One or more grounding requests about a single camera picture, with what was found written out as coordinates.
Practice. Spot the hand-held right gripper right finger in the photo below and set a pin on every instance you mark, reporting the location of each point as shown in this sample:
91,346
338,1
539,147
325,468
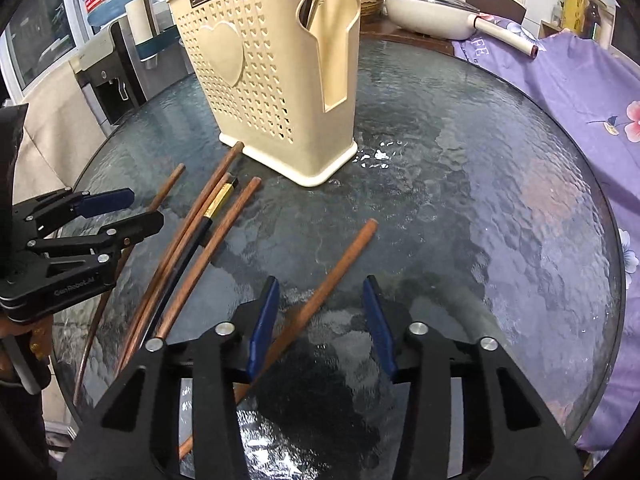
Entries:
380,320

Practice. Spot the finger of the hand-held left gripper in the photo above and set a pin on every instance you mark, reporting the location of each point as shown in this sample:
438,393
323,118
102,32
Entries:
140,225
107,201

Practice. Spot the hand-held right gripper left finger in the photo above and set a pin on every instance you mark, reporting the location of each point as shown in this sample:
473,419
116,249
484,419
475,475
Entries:
262,320

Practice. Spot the black chopstick with gold band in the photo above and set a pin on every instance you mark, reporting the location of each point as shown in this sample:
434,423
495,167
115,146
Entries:
200,232

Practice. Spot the beige perforated utensil holder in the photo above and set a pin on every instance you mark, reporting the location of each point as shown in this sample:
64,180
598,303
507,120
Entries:
260,85

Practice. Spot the beige cloth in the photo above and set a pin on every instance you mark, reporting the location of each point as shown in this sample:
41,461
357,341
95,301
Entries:
65,130

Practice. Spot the grey water dispenser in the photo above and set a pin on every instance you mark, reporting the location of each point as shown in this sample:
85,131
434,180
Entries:
100,80

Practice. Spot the teal cup holder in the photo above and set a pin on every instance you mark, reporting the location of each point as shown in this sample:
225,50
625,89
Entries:
160,42

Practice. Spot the white paper cup stack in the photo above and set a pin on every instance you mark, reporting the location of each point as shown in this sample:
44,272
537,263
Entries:
139,17

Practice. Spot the aluminium framed window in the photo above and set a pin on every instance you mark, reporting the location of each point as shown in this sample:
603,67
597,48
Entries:
40,25

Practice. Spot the purple floral sheet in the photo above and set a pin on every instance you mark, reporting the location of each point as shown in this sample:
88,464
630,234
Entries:
575,110

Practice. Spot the wicker pattern basin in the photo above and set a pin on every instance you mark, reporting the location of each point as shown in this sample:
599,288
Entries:
372,0

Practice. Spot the small wooden box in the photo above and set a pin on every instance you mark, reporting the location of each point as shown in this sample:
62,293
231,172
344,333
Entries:
552,30

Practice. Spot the brown glass bottle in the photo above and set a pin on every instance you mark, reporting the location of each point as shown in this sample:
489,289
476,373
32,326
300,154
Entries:
597,17

